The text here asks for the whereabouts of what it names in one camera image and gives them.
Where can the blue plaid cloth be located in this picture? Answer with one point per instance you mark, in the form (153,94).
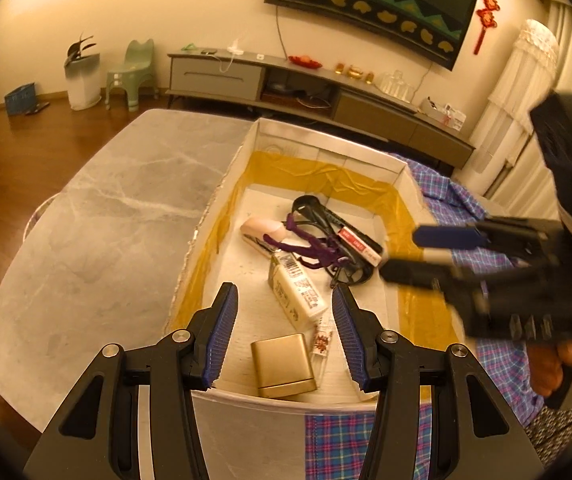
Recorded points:
(341,440)

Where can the red fruit bowl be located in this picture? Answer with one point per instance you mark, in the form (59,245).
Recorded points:
(306,61)

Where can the white curtain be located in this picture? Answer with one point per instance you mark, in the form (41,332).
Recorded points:
(563,45)

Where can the red paper wall decoration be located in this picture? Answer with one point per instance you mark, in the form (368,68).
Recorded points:
(490,5)

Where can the yellow white drink carton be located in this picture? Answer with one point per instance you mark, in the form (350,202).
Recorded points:
(296,290)

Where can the blue plastic crate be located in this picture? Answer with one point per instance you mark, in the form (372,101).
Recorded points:
(20,100)

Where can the white covered air conditioner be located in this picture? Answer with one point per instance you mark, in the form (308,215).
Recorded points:
(515,100)

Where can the gold box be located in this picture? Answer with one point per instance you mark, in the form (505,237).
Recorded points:
(281,365)

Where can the person's right hand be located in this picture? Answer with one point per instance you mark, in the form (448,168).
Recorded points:
(545,370)

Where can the white bin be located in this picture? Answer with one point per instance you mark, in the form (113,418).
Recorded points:
(83,85)

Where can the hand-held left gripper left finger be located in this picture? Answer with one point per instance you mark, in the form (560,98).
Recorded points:
(222,335)

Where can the pink white stapler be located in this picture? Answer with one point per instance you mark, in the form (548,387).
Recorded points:
(261,225)

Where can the green plastic chair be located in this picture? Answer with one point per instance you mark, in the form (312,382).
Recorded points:
(133,72)

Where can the person's patterned clothing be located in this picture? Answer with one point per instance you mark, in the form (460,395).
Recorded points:
(555,435)

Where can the white cardboard box container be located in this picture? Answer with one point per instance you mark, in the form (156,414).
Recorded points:
(261,200)

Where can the grey television cabinet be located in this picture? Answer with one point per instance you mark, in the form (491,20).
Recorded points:
(216,77)

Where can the dark potted plant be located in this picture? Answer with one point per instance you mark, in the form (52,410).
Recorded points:
(78,50)

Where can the small clear printed packet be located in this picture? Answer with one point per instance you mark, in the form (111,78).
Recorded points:
(322,342)

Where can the black sunglasses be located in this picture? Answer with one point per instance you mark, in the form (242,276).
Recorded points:
(306,205)

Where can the black marker pen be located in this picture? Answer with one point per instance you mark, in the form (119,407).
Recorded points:
(365,238)

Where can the small red white box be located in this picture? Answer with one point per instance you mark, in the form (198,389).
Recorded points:
(358,245)

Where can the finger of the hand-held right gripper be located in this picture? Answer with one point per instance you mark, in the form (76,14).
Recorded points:
(410,272)
(445,237)

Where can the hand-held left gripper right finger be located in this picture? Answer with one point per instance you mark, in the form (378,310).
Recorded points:
(348,335)

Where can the white box with papers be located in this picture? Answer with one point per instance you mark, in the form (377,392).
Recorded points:
(440,115)

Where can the clear glass set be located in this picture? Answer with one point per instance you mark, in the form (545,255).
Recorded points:
(395,87)

